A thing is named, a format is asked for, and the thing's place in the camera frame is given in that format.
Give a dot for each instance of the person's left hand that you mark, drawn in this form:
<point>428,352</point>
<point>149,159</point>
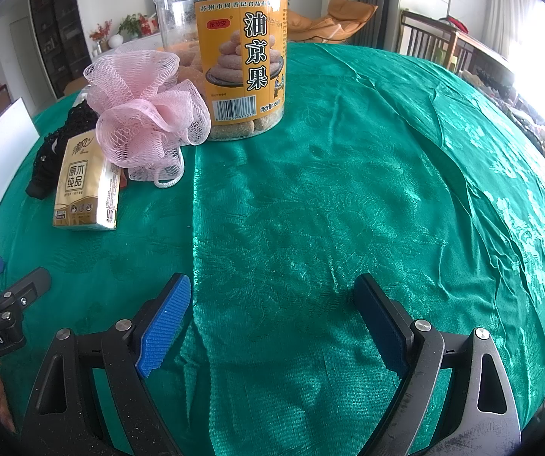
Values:
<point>0,399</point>

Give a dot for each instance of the beige tissue pack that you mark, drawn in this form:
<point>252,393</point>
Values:
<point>85,185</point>

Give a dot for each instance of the white round vase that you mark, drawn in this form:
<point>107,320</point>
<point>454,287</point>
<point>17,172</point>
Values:
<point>117,41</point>

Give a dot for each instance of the white door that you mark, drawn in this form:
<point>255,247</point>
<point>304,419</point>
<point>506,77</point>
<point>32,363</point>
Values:
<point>20,57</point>

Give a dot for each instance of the black mesh cloth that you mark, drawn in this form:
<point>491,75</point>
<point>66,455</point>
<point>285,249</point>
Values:
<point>51,152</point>

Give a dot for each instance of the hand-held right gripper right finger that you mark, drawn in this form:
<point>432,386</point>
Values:
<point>381,327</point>

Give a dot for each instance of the black display cabinet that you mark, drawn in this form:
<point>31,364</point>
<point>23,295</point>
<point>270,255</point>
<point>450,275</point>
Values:
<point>49,23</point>

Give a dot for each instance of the clear plastic snack jar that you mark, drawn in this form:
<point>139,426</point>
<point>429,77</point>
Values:
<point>253,57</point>

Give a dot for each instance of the red gift box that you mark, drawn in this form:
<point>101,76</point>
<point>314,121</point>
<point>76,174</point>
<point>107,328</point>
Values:
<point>148,26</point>

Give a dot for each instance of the orange lounge chair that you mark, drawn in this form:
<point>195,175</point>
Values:
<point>343,21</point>

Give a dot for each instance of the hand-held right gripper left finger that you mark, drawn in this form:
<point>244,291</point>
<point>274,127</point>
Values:
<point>165,327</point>

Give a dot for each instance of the wooden chair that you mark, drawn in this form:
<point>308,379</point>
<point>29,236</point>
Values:
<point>424,33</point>

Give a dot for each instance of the bushy green potted plant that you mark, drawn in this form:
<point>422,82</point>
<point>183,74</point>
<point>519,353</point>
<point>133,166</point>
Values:
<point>130,23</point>

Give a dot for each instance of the pink mesh bath pouf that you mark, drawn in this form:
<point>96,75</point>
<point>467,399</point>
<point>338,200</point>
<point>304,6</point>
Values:
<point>144,104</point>

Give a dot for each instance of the green tablecloth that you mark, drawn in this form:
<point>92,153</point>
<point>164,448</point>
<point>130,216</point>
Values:
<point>324,190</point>

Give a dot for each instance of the red flower bouquet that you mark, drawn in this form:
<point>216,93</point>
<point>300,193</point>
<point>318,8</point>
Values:
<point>101,31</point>

